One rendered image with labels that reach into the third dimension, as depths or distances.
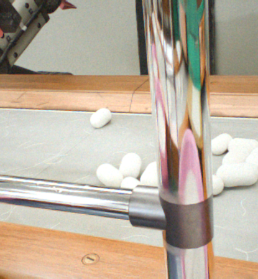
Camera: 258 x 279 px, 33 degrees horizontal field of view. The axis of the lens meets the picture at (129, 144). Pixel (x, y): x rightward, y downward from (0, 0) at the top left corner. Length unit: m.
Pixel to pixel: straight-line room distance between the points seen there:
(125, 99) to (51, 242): 0.34
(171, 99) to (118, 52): 2.55
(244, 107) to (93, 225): 0.28
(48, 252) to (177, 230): 0.14
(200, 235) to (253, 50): 2.34
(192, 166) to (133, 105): 0.45
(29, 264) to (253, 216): 0.18
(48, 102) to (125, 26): 2.00
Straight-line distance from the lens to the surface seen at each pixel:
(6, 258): 0.32
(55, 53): 2.91
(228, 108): 0.58
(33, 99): 0.70
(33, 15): 1.16
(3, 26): 0.74
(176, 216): 0.18
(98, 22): 2.72
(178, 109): 0.16
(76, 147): 0.52
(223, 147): 0.47
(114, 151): 0.50
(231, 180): 0.40
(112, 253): 0.30
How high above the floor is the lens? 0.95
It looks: 24 degrees down
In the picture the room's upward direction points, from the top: 6 degrees counter-clockwise
